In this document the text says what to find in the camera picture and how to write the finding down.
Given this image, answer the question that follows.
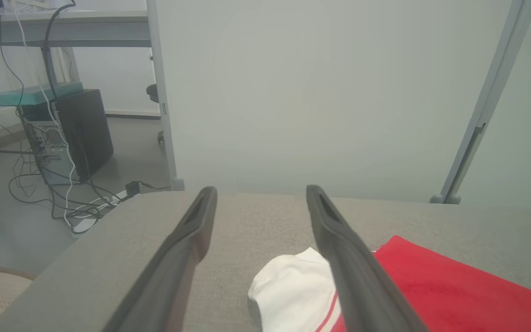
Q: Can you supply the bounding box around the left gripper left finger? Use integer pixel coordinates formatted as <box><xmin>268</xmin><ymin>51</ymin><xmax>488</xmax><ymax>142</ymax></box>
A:
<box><xmin>102</xmin><ymin>186</ymin><xmax>218</xmax><ymax>332</ymax></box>

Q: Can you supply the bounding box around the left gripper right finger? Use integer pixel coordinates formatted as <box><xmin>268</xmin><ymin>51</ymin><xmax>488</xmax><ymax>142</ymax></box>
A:
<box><xmin>306</xmin><ymin>184</ymin><xmax>430</xmax><ymax>332</ymax></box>

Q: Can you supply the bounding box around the red shirt with white sleeves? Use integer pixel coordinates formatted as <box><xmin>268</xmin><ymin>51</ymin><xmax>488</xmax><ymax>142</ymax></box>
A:
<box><xmin>247</xmin><ymin>235</ymin><xmax>531</xmax><ymax>332</ymax></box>

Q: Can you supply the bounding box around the black computer tower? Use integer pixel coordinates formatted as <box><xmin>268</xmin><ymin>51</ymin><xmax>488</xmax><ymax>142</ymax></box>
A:
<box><xmin>18</xmin><ymin>89</ymin><xmax>115</xmax><ymax>186</ymax></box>

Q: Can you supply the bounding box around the wide white partition panel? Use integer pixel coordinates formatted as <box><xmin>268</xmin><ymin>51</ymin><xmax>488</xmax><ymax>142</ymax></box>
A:
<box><xmin>148</xmin><ymin>0</ymin><xmax>516</xmax><ymax>204</ymax></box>

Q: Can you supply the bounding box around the teal flat box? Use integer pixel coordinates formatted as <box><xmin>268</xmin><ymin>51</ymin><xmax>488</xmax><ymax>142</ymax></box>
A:
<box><xmin>0</xmin><ymin>81</ymin><xmax>84</xmax><ymax>108</ymax></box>

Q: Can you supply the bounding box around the grey desk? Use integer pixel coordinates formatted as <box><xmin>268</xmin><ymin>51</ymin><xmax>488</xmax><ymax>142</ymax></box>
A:
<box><xmin>0</xmin><ymin>10</ymin><xmax>152</xmax><ymax>48</ymax></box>

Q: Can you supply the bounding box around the long white hanging cable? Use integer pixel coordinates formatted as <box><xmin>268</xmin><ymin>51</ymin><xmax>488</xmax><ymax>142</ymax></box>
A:
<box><xmin>13</xmin><ymin>0</ymin><xmax>76</xmax><ymax>230</ymax></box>

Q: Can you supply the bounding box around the white power strip with cables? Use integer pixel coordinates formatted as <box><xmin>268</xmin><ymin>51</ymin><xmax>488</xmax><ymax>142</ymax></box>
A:
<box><xmin>7</xmin><ymin>154</ymin><xmax>124</xmax><ymax>223</ymax></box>

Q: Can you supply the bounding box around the light grey partition post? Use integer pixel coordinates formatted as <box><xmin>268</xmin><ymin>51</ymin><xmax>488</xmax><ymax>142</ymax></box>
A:
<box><xmin>145</xmin><ymin>0</ymin><xmax>186</xmax><ymax>192</ymax></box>
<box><xmin>430</xmin><ymin>0</ymin><xmax>526</xmax><ymax>205</ymax></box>

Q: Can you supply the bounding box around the dark grey partition post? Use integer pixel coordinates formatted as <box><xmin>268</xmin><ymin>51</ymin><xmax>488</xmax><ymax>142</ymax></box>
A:
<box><xmin>444</xmin><ymin>0</ymin><xmax>531</xmax><ymax>205</ymax></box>

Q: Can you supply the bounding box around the thick black hanging cable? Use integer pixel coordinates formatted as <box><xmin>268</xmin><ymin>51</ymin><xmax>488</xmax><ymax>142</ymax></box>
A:
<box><xmin>41</xmin><ymin>0</ymin><xmax>78</xmax><ymax>100</ymax></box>

